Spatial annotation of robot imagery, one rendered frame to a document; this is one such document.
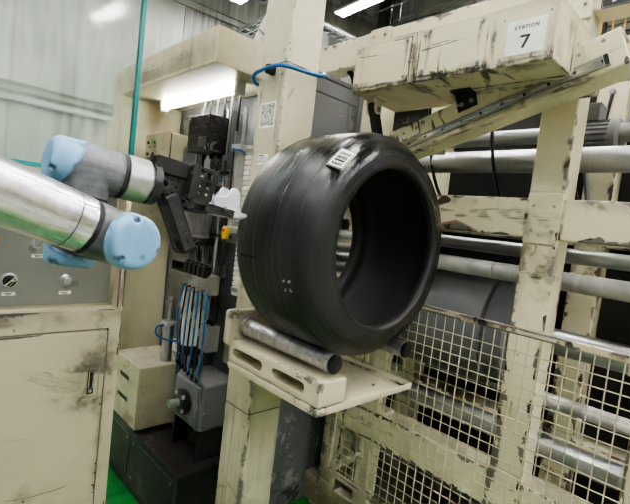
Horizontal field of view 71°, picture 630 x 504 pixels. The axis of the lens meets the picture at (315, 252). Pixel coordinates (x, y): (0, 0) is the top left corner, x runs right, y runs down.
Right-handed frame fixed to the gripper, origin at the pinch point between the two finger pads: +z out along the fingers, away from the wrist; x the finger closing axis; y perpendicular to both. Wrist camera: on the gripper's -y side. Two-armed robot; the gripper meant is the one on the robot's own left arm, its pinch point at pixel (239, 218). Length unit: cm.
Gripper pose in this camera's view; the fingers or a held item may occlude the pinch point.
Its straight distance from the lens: 91.4
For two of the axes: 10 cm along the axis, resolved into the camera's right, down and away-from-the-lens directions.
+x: -6.9, -1.3, 7.1
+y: 2.0, -9.8, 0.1
